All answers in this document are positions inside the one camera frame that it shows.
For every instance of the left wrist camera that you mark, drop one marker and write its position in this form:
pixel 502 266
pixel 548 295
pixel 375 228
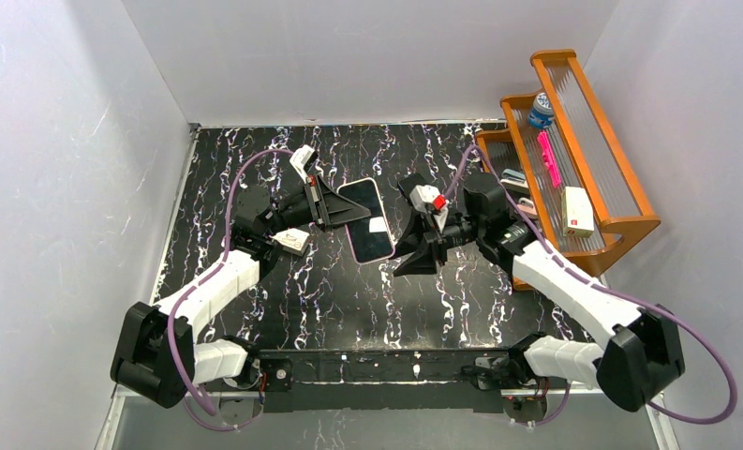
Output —
pixel 302 160

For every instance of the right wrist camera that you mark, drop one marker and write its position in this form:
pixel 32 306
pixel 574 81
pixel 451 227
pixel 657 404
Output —
pixel 427 199

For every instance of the teal grey stapler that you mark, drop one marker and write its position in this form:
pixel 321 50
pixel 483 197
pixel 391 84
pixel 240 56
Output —
pixel 514 180

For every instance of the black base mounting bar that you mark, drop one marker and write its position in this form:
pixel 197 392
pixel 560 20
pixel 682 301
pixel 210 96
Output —
pixel 477 380

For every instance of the pink highlighter pen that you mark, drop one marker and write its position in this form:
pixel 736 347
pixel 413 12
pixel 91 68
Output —
pixel 549 159

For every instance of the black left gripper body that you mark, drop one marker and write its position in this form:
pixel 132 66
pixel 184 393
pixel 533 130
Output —
pixel 316 202

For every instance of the beige phone case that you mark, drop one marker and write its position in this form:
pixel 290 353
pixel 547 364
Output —
pixel 350 248

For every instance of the white box on rack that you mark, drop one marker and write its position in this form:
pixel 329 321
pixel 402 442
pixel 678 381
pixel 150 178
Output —
pixel 577 214

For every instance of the black phone on table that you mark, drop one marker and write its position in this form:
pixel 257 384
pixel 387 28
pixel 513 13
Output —
pixel 410 182

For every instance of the orange wooden tiered rack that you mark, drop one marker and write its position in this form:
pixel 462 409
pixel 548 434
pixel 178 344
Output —
pixel 587 155

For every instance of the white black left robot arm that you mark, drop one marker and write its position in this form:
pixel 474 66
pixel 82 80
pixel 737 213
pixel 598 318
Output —
pixel 157 354

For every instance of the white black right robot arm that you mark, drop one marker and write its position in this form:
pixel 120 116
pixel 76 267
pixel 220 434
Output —
pixel 635 352

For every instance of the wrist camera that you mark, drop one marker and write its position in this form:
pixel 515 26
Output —
pixel 427 199
pixel 302 160

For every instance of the blue white bottle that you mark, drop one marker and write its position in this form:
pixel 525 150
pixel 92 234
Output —
pixel 541 114

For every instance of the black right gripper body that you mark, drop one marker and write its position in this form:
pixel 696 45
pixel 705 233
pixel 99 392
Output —
pixel 436 239

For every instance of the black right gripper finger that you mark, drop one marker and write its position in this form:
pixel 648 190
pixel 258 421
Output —
pixel 426 229
pixel 420 259

